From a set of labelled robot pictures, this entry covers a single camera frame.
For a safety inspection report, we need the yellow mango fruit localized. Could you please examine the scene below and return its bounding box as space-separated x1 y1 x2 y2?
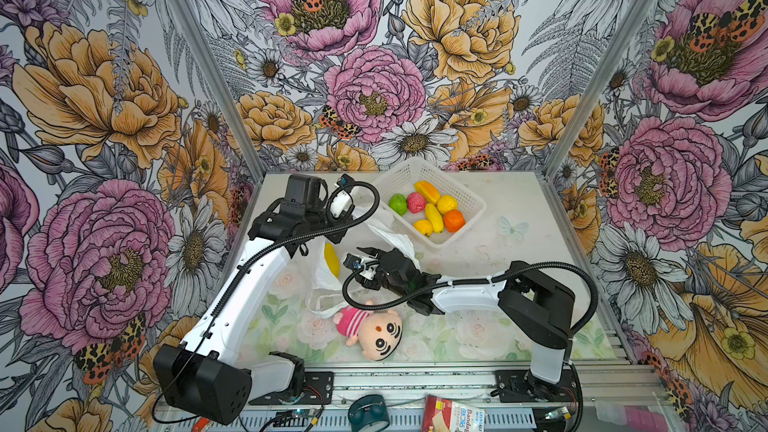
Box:
424 203 444 234

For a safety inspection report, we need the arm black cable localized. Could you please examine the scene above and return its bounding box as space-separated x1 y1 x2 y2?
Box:
149 181 383 427
341 260 600 432

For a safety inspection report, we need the pink plush doll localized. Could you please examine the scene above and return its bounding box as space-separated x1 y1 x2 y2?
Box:
333 306 403 362

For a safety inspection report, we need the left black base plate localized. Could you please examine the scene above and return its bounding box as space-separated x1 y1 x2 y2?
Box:
248 371 335 406

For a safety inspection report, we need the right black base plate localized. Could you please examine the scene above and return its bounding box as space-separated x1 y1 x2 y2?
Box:
490 365 582 403

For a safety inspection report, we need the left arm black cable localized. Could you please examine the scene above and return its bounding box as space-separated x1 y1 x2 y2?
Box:
149 181 383 427

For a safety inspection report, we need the teal tape roll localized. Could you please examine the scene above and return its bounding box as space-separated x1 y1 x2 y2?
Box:
347 394 390 432

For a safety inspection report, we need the red handled tool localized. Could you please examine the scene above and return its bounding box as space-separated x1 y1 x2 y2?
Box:
191 418 212 432

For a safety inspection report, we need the small yellow fruit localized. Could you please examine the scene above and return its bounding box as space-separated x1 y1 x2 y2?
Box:
323 242 340 278

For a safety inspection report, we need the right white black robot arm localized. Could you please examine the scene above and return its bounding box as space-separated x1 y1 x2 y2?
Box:
342 247 575 402

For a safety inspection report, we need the red white bandage box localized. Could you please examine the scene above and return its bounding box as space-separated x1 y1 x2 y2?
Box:
421 395 485 432

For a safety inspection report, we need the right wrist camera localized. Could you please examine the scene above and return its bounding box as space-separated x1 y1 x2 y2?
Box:
343 253 377 280

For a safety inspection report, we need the orange round fruit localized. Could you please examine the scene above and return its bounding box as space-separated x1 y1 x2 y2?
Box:
443 209 466 233

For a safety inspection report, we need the white plastic mesh basket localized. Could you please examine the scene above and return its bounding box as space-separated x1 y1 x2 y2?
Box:
374 158 487 250

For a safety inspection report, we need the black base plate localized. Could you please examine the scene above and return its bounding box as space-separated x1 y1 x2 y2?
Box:
490 365 582 403
248 371 335 406

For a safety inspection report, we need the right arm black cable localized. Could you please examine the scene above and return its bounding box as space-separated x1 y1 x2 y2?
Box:
341 260 600 432

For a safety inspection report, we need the green circuit board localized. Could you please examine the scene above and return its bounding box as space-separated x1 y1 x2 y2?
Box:
275 408 324 422

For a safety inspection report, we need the white plastic bag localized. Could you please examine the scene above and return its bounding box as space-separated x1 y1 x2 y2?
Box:
306 214 420 319

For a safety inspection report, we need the red fruit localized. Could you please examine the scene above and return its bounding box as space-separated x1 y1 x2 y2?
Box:
406 192 427 214

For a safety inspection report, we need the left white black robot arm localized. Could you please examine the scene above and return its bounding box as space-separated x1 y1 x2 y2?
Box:
152 174 355 424

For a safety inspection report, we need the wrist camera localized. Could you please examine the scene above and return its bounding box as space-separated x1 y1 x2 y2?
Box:
343 253 377 280
327 174 356 220

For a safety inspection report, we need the green lime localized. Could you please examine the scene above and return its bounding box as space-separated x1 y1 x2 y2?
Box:
388 193 409 216

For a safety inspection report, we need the aluminium front rail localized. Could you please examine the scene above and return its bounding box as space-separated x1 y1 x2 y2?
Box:
305 362 667 407

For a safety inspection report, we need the yellow peach with blush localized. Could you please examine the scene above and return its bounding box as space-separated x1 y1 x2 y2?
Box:
413 219 434 237

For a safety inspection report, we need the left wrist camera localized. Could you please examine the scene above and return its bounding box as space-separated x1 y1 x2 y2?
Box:
327 174 356 220

